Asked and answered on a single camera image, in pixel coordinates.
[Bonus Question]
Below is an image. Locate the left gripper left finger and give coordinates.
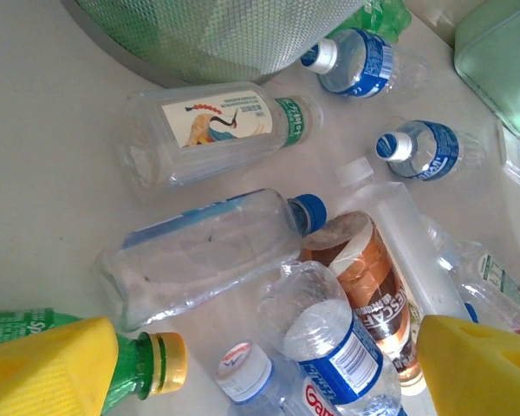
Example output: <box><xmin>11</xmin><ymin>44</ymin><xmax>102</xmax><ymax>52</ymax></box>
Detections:
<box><xmin>0</xmin><ymin>316</ymin><xmax>120</xmax><ymax>416</ymax></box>

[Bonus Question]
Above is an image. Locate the small clear plastic sachet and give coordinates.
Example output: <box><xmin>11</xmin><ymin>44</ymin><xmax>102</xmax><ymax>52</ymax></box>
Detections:
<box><xmin>497</xmin><ymin>125</ymin><xmax>520</xmax><ymax>188</ymax></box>

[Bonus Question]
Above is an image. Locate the crushed bottle blue barcode label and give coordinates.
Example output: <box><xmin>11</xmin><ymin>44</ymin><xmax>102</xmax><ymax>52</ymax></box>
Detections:
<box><xmin>259</xmin><ymin>259</ymin><xmax>404</xmax><ymax>416</ymax></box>

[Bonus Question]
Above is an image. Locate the crushed green soda bottle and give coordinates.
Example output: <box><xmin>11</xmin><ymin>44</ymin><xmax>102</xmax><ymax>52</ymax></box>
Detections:
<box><xmin>324</xmin><ymin>0</ymin><xmax>413</xmax><ymax>44</ymax></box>

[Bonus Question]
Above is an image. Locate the clear bottle crane picture label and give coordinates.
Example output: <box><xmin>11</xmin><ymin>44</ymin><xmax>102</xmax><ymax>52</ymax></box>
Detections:
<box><xmin>116</xmin><ymin>81</ymin><xmax>326</xmax><ymax>201</ymax></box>

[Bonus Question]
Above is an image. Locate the long clear square bottle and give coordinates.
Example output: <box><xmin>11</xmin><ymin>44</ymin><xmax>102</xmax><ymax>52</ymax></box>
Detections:
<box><xmin>335</xmin><ymin>156</ymin><xmax>473</xmax><ymax>324</ymax></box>

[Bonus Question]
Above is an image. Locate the mint green zip case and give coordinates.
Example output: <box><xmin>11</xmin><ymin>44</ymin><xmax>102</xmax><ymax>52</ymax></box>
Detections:
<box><xmin>453</xmin><ymin>0</ymin><xmax>520</xmax><ymax>138</ymax></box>

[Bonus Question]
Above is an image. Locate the brown Nescafe coffee bottle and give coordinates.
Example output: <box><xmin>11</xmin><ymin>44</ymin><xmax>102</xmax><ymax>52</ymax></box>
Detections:
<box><xmin>301</xmin><ymin>211</ymin><xmax>430</xmax><ymax>387</ymax></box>

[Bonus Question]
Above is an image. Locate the clear bottle pale blue label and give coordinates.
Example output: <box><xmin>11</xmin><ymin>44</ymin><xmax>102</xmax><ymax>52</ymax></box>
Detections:
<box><xmin>461</xmin><ymin>301</ymin><xmax>482</xmax><ymax>324</ymax></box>

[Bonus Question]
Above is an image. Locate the clear bottle blue cap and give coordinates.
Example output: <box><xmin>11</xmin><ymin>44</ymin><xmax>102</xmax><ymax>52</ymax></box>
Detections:
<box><xmin>94</xmin><ymin>188</ymin><xmax>329</xmax><ymax>333</ymax></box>

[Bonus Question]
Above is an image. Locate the round mesh waste bin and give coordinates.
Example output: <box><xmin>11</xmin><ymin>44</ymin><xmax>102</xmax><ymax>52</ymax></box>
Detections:
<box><xmin>60</xmin><ymin>0</ymin><xmax>367</xmax><ymax>88</ymax></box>

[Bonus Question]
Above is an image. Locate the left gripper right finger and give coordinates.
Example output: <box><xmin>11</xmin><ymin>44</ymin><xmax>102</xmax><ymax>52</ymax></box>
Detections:
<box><xmin>417</xmin><ymin>315</ymin><xmax>520</xmax><ymax>416</ymax></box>

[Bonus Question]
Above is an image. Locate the green Sprite bottle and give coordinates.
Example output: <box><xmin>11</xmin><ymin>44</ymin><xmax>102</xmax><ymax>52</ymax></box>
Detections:
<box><xmin>0</xmin><ymin>306</ymin><xmax>190</xmax><ymax>416</ymax></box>

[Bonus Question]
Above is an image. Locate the ribbed clear water bottle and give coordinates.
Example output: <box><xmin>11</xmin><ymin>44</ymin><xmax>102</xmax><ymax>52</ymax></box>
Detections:
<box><xmin>214</xmin><ymin>341</ymin><xmax>307</xmax><ymax>416</ymax></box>

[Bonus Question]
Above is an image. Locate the small crushed blue-label bottle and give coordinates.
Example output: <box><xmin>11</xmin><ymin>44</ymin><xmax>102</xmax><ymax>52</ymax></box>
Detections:
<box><xmin>374</xmin><ymin>120</ymin><xmax>489</xmax><ymax>181</ymax></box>
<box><xmin>298</xmin><ymin>28</ymin><xmax>430</xmax><ymax>101</ymax></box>

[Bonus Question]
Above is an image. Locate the clear bottle green print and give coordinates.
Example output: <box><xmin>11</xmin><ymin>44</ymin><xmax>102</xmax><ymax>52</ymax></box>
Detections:
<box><xmin>432</xmin><ymin>216</ymin><xmax>520</xmax><ymax>335</ymax></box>

